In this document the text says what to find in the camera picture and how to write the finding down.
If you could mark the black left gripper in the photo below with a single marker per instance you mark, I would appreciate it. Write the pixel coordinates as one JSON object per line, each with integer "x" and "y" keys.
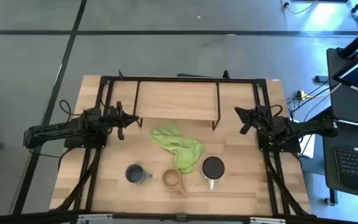
{"x": 120, "y": 119}

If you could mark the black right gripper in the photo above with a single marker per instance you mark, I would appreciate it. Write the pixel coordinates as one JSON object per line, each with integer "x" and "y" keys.
{"x": 259, "y": 116}

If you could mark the dark grey mug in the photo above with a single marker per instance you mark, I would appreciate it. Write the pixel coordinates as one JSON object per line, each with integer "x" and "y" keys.
{"x": 135, "y": 174}

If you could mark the steel mug with black lid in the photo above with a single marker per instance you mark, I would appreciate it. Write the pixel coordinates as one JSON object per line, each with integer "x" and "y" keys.
{"x": 213, "y": 168}

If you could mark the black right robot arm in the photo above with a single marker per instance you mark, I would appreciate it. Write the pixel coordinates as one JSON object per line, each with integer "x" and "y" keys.
{"x": 309, "y": 127}

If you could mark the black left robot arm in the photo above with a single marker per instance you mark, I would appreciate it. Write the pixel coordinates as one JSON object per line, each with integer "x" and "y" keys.
{"x": 51, "y": 132}

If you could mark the wooden shelf with black legs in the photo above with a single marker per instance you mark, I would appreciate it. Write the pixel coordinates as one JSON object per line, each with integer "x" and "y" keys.
{"x": 176, "y": 99}

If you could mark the green cloth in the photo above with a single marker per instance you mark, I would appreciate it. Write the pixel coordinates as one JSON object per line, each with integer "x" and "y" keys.
{"x": 182, "y": 147}

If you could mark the yellow plug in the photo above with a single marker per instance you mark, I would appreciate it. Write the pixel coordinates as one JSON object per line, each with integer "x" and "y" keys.
{"x": 301, "y": 94}

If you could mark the white paper sheet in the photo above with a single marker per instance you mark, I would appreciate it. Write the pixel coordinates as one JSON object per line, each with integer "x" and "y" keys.
{"x": 309, "y": 146}

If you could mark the black cart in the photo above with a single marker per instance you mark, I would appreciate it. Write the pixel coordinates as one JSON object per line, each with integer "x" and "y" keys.
{"x": 343, "y": 105}

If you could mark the black cart caster wheel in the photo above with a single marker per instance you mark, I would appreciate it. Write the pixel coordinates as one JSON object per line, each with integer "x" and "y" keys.
{"x": 329, "y": 201}

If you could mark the black laptop keyboard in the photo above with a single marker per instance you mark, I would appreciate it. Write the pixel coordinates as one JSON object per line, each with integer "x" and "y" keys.
{"x": 357, "y": 163}

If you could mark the black slanted pole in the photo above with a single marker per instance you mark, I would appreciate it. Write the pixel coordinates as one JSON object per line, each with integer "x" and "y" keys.
{"x": 357, "y": 40}

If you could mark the black overhead beam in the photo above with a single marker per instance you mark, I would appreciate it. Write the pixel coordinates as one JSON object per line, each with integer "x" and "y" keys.
{"x": 26, "y": 217}

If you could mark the black metal table frame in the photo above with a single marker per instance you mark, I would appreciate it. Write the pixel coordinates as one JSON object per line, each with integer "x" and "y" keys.
{"x": 182, "y": 79}

